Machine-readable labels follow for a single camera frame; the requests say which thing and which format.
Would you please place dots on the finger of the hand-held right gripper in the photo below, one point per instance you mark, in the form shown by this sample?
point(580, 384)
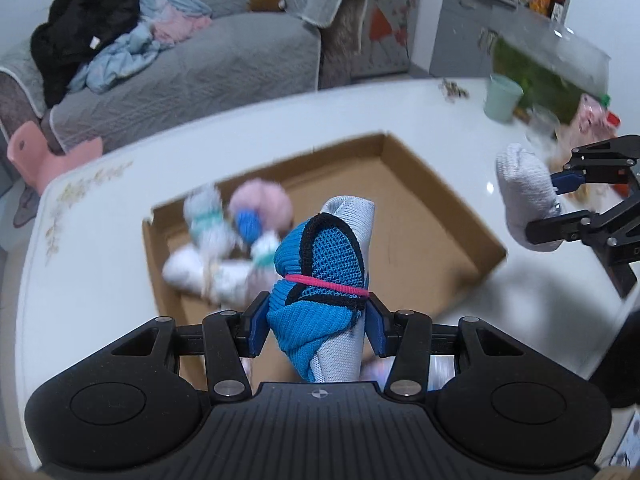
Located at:
point(567, 181)
point(560, 229)

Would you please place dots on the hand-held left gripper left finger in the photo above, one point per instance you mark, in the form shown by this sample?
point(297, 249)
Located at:
point(257, 327)

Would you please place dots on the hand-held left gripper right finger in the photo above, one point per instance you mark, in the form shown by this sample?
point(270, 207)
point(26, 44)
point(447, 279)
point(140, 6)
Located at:
point(377, 327)

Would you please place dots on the plain white sock bundle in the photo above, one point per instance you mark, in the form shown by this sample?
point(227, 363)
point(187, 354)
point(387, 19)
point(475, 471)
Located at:
point(525, 185)

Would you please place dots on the small white teal-banded sock bundle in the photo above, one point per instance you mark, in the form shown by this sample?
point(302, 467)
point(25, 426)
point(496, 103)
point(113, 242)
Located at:
point(265, 255)

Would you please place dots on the white striped sock bundle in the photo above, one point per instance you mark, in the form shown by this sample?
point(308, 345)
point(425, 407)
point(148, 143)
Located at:
point(200, 280)

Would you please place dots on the blue mesh grey sock bundle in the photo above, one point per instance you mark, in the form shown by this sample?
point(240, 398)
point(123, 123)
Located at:
point(320, 270)

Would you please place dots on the shallow cardboard box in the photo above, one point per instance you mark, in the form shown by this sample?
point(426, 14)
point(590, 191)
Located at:
point(430, 240)

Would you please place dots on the light blue fluffy sock bundle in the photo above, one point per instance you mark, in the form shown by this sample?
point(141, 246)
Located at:
point(207, 220)

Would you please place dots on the pink fluffy sock bundle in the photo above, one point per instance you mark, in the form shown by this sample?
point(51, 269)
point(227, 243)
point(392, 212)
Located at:
point(260, 200)

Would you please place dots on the clear plastic cup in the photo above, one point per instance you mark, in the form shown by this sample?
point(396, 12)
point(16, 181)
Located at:
point(541, 125)

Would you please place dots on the green cup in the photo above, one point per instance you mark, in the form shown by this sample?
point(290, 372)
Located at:
point(502, 100)

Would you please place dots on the glass fish tank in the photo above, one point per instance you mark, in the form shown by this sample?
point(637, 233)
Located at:
point(550, 70)

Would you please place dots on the person's dark pants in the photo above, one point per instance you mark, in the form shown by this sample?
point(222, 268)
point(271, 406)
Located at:
point(620, 360)

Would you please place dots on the pile of seed shells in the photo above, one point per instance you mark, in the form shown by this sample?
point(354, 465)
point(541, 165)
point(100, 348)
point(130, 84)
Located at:
point(452, 91)

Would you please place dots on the grey cabinet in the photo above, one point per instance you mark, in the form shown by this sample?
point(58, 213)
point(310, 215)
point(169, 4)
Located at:
point(460, 35)

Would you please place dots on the figure printed panel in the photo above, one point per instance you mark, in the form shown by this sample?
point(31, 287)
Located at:
point(390, 25)

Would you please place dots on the patterned floor mat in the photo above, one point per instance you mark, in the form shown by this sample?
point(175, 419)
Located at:
point(25, 205)

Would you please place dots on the grey sofa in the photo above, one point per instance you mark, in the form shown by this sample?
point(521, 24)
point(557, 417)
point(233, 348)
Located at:
point(225, 65)

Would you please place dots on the pink child chair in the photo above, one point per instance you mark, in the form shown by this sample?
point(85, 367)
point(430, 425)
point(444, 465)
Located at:
point(35, 160)

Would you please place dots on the light blue clothing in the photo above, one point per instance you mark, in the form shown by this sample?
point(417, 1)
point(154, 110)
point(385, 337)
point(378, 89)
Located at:
point(115, 65)

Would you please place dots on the pink clothing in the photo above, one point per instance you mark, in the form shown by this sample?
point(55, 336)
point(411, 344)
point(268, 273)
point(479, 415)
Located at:
point(180, 25)

